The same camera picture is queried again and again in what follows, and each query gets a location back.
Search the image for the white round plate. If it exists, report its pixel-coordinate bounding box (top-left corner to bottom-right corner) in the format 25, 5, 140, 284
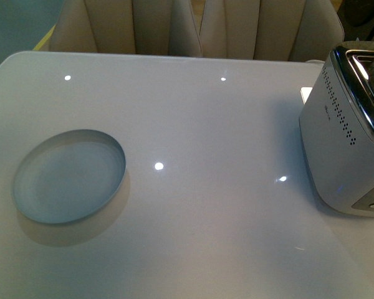
12, 130, 126, 224

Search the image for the beige padded chair left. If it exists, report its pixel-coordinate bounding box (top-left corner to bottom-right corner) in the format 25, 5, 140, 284
48, 0, 202, 57

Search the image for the beige padded chair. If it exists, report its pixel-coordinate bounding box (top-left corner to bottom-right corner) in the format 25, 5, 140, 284
48, 0, 202, 57
199, 0, 344, 62

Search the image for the beige padded chair right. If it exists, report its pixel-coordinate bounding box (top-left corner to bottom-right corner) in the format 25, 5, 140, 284
199, 0, 344, 62

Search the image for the silver white toaster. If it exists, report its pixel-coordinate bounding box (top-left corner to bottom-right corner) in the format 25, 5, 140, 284
299, 41, 374, 217

